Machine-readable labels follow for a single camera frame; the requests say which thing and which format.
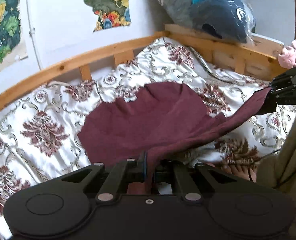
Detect maroon long-sleeve sweater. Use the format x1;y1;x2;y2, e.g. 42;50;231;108
77;81;272;194

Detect plastic bag of clothes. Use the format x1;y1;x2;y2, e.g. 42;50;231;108
157;0;256;43

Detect pink fluffy cloth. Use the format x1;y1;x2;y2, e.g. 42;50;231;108
278;40;296;69

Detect person's bare foot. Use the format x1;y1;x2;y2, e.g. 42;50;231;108
205;161;258;183

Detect olive green trousers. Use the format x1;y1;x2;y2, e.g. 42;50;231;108
257;118;296;198

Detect floral white satin bedspread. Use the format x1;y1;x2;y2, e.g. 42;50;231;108
0;36;296;240

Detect colourful landscape poster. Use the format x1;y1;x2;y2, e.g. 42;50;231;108
84;0;131;31

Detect wooden bed frame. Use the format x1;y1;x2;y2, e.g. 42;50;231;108
0;24;286;111

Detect black cable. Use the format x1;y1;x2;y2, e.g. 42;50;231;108
247;147;296;188

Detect white wall pipe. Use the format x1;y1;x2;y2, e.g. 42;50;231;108
26;0;44;70

